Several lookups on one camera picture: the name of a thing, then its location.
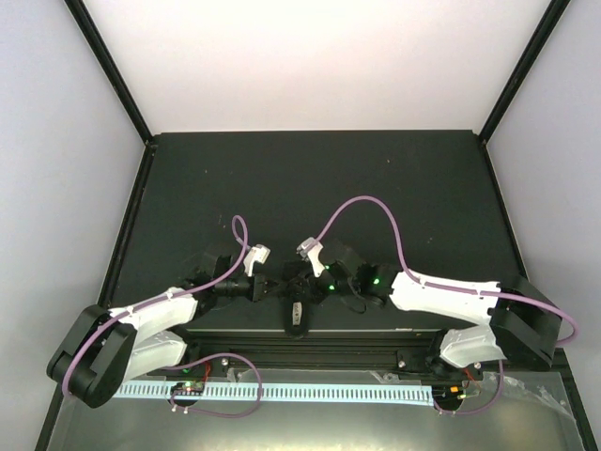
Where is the small circuit board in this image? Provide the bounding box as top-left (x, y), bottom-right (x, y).
top-left (170, 381), bottom-right (205, 396)
top-left (432, 385), bottom-right (470, 401)

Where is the right black frame post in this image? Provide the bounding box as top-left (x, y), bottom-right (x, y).
top-left (478, 0), bottom-right (571, 145)

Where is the black sneaker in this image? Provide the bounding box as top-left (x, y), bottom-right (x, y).
top-left (281, 282), bottom-right (309, 339)

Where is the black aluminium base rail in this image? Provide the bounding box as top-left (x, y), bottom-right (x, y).
top-left (184, 330), bottom-right (436, 372)

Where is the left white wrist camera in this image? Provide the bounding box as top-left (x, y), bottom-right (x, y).
top-left (243, 244), bottom-right (270, 277)

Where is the black shoelace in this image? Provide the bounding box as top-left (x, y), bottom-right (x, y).
top-left (273, 261), bottom-right (313, 295)

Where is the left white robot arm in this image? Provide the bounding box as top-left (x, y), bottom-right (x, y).
top-left (46, 244), bottom-right (270, 408)

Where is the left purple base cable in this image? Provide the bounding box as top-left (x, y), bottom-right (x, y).
top-left (163, 352), bottom-right (264, 419)

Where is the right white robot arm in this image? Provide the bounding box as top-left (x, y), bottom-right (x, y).
top-left (297, 238), bottom-right (562, 379)

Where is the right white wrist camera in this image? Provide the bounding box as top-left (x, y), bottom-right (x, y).
top-left (296, 237), bottom-right (326, 278)

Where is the white slotted cable duct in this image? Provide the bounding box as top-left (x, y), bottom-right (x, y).
top-left (114, 381), bottom-right (434, 407)

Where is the left small circuit board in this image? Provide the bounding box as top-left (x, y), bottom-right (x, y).
top-left (170, 381), bottom-right (205, 396)

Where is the left black frame post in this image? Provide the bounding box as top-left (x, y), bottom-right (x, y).
top-left (64, 0), bottom-right (153, 144)

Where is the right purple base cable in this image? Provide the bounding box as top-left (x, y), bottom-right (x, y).
top-left (432, 359), bottom-right (507, 418)

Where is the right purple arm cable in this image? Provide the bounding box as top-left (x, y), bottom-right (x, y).
top-left (316, 195), bottom-right (578, 347)

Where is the black frame post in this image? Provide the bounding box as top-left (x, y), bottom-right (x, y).
top-left (64, 0), bottom-right (153, 144)
top-left (478, 0), bottom-right (571, 145)

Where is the right small circuit board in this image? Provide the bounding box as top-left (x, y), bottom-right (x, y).
top-left (432, 385), bottom-right (470, 401)

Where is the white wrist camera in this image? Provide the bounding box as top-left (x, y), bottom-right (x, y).
top-left (243, 244), bottom-right (270, 277)
top-left (296, 237), bottom-right (326, 278)

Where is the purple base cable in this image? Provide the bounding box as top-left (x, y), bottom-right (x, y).
top-left (163, 352), bottom-right (264, 419)
top-left (432, 359), bottom-right (507, 418)

